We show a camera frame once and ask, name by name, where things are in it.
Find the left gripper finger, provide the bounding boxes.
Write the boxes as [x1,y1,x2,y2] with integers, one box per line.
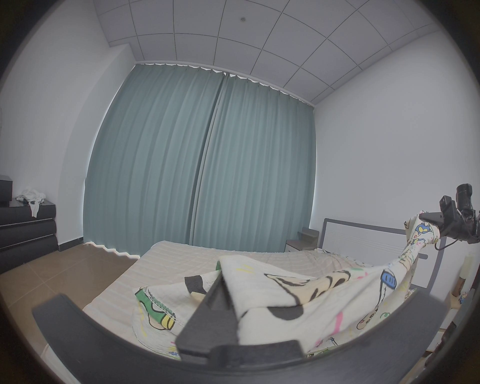
[175,278,241,361]

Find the grey bedside table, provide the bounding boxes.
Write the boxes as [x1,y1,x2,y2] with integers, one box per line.
[285,226,320,253]

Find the black chest of drawers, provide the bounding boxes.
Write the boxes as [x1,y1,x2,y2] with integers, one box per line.
[0,174,60,275]

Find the bed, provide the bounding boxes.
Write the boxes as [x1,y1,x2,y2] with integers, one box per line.
[82,217,441,359]

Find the white printed pyjama top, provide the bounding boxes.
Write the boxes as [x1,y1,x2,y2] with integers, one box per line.
[132,212,441,359]

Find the black cable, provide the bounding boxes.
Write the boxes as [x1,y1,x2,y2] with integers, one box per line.
[434,234,459,251]

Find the white garment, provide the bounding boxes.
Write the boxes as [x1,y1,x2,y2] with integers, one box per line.
[15,188,47,219]

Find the blue-green curtain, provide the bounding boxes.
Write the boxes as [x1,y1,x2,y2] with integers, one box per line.
[83,63,229,260]
[189,71,317,253]

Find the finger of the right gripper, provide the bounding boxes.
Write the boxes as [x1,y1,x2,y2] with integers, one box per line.
[419,211,446,226]

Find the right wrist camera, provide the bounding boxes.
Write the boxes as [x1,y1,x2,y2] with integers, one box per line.
[455,183,474,211]

